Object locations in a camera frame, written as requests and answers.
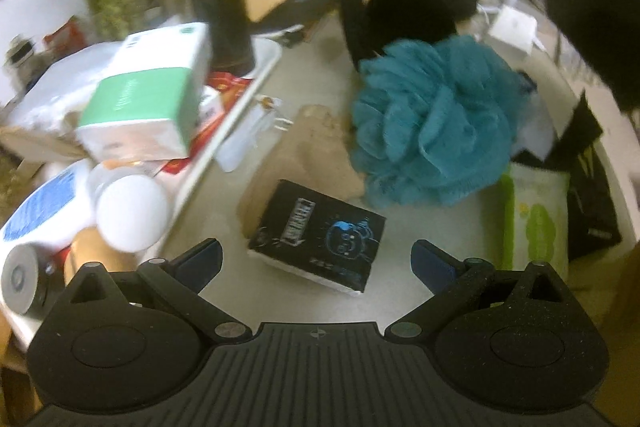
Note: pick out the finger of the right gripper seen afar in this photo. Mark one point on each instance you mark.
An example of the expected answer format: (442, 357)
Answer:
(605, 33)

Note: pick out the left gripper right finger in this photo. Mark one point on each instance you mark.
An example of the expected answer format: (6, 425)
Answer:
(455, 286)

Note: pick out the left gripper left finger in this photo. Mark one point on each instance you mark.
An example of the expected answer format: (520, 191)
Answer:
(176, 286)

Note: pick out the green wipes packet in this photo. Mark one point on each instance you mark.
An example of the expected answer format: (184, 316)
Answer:
(535, 218)

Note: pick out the blue white knit glove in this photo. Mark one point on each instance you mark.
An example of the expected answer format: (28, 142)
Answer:
(536, 134)

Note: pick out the black neon green gloves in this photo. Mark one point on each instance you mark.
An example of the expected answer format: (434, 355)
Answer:
(592, 220)

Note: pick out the teal mesh bath loofah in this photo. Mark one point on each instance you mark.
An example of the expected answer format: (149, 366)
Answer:
(434, 123)

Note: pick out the brown drawstring pouch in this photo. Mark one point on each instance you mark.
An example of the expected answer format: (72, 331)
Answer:
(313, 153)

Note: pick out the white round jar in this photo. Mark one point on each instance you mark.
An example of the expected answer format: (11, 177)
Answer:
(132, 210)

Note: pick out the white power bank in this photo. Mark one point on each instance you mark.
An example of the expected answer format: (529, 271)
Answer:
(512, 32)

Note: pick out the white serving tray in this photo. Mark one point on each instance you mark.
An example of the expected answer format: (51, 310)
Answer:
(70, 82)

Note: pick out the white blue lotion bottle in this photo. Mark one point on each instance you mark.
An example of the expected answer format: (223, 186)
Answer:
(51, 217)

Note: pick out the small black printed box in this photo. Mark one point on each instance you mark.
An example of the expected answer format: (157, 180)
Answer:
(318, 237)

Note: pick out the grey round speaker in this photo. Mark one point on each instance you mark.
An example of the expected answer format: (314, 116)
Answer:
(31, 281)

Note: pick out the green white carton box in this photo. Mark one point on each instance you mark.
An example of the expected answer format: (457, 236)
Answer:
(146, 105)

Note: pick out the black zip case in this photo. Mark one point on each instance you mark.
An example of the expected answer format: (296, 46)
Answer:
(292, 13)

